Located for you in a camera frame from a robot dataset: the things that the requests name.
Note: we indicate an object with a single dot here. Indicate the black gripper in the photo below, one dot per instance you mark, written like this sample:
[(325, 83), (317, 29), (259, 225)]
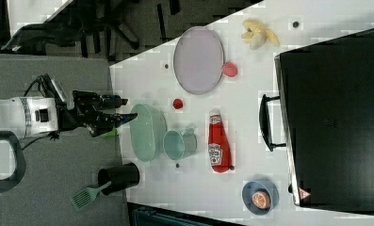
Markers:
[(88, 112)]

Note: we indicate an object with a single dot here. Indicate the black toaster oven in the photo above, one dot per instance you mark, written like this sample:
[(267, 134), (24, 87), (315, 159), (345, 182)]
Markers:
[(326, 93)]

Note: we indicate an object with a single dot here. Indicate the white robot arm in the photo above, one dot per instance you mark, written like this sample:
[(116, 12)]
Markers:
[(37, 116)]

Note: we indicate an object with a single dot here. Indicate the green oval colander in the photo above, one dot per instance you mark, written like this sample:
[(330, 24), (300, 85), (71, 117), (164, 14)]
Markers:
[(147, 132)]

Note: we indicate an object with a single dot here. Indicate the small toy strawberry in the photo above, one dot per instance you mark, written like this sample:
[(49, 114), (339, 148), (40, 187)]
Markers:
[(177, 103)]

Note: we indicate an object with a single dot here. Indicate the black cylindrical cup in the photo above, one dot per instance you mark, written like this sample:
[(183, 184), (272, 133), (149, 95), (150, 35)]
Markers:
[(120, 178)]

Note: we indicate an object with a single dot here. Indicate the green mug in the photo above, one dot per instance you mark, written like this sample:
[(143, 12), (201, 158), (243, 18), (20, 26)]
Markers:
[(179, 144)]

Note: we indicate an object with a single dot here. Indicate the black office chair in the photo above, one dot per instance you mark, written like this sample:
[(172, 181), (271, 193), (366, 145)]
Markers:
[(66, 22)]

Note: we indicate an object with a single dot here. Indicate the green slotted spatula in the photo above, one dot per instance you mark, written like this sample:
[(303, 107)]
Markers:
[(84, 197)]

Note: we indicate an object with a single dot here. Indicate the purple round plate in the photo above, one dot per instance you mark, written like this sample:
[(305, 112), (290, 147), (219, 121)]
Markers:
[(197, 60)]

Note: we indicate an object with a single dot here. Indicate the red ketchup bottle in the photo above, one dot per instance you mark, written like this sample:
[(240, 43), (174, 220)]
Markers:
[(218, 145)]

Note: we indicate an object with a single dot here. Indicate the toy strawberry near plate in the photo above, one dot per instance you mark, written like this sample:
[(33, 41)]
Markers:
[(229, 69)]

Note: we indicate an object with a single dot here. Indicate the blue bowl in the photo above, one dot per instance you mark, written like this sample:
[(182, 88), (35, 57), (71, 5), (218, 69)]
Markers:
[(259, 185)]

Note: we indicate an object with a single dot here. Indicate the toy peeled banana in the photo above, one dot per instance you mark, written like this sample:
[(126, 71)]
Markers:
[(256, 34)]

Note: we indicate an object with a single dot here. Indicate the toy orange slice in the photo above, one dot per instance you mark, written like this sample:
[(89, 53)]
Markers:
[(261, 199)]

